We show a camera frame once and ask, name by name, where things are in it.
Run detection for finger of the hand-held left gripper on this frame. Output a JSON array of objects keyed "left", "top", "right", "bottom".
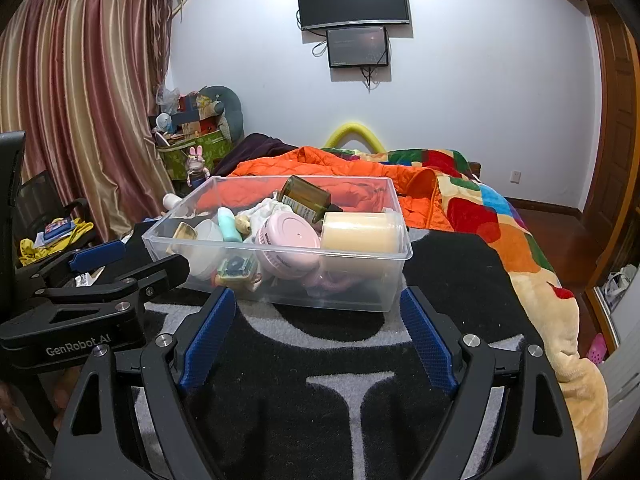
[
  {"left": 30, "top": 239, "right": 127, "bottom": 286},
  {"left": 37, "top": 254, "right": 192, "bottom": 318}
]

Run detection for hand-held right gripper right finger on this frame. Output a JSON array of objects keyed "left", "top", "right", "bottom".
[{"left": 399, "top": 285, "right": 583, "bottom": 480}]

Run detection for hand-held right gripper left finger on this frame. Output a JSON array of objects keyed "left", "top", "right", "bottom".
[{"left": 47, "top": 286, "right": 238, "bottom": 480}]

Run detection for white frosted round jar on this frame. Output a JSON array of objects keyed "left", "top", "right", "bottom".
[{"left": 192, "top": 220, "right": 226, "bottom": 281}]

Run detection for small green framed item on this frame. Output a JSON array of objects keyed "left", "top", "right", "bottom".
[{"left": 216, "top": 255, "right": 253, "bottom": 288}]

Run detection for teal plastic tube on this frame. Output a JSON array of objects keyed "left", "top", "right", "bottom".
[{"left": 217, "top": 207, "right": 242, "bottom": 242}]

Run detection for clear plastic storage box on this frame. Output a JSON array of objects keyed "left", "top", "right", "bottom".
[{"left": 141, "top": 175, "right": 413, "bottom": 312}]

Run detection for cream yellow cylinder jar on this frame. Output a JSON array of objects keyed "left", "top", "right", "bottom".
[{"left": 320, "top": 211, "right": 406, "bottom": 254}]

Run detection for pink round device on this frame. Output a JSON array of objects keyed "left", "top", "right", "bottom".
[{"left": 255, "top": 210, "right": 321, "bottom": 278}]

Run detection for brown bottle with white label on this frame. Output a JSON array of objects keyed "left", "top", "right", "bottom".
[{"left": 278, "top": 175, "right": 344, "bottom": 224}]

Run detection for blue and red packet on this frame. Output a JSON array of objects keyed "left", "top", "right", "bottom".
[{"left": 42, "top": 220, "right": 76, "bottom": 243}]

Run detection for small tan square item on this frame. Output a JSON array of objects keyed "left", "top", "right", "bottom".
[{"left": 172, "top": 221, "right": 199, "bottom": 256}]

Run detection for yellow cloth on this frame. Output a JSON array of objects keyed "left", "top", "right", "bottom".
[{"left": 19, "top": 217, "right": 96, "bottom": 267}]

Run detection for black mesh chair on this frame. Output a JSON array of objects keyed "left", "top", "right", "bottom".
[{"left": 10, "top": 170, "right": 96, "bottom": 271}]

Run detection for black and grey rug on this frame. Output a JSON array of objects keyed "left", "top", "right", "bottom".
[{"left": 115, "top": 220, "right": 551, "bottom": 480}]

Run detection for green fabric storage box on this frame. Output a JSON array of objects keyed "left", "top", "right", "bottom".
[{"left": 157, "top": 130, "right": 236, "bottom": 183}]

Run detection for pink rabbit doll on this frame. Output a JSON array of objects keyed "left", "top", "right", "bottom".
[{"left": 186, "top": 145, "right": 211, "bottom": 188}]

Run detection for colourful fleece blanket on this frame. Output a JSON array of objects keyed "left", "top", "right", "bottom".
[{"left": 320, "top": 147, "right": 611, "bottom": 466}]

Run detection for striped pink gold curtain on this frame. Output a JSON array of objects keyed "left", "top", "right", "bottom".
[{"left": 0, "top": 0, "right": 176, "bottom": 246}]

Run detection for dark purple cloth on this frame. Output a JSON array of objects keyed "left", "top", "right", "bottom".
[{"left": 212, "top": 132, "right": 301, "bottom": 177}]

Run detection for patchwork cushion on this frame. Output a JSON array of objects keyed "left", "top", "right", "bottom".
[{"left": 177, "top": 92, "right": 223, "bottom": 136}]

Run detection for pink slipper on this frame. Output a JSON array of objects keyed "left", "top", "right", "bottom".
[{"left": 585, "top": 332, "right": 608, "bottom": 363}]

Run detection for clear plastic bag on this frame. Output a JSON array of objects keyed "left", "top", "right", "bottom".
[{"left": 155, "top": 85, "right": 181, "bottom": 116}]

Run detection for grey plush pillow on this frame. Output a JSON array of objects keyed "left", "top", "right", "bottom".
[{"left": 200, "top": 86, "right": 245, "bottom": 143}]

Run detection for orange quilted jacket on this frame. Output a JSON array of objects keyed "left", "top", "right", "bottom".
[{"left": 227, "top": 146, "right": 456, "bottom": 233}]

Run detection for white sliding wardrobe door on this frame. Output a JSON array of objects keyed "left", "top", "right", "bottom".
[{"left": 597, "top": 305, "right": 640, "bottom": 416}]

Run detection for white shoes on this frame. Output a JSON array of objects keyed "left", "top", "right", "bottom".
[{"left": 602, "top": 265, "right": 638, "bottom": 301}]

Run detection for yellow foam tube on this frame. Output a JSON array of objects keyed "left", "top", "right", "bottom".
[{"left": 325, "top": 121, "right": 387, "bottom": 153}]

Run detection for brown wooden door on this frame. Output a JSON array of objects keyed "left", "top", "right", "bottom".
[{"left": 582, "top": 5, "right": 640, "bottom": 261}]

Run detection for white drawstring pouch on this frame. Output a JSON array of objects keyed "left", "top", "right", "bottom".
[{"left": 245, "top": 197, "right": 281, "bottom": 241}]

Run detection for hanging black cable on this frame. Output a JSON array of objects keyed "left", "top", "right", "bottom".
[{"left": 360, "top": 64, "right": 383, "bottom": 93}]

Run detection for small wall monitor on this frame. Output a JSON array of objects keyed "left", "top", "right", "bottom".
[{"left": 326, "top": 25, "right": 390, "bottom": 69}]

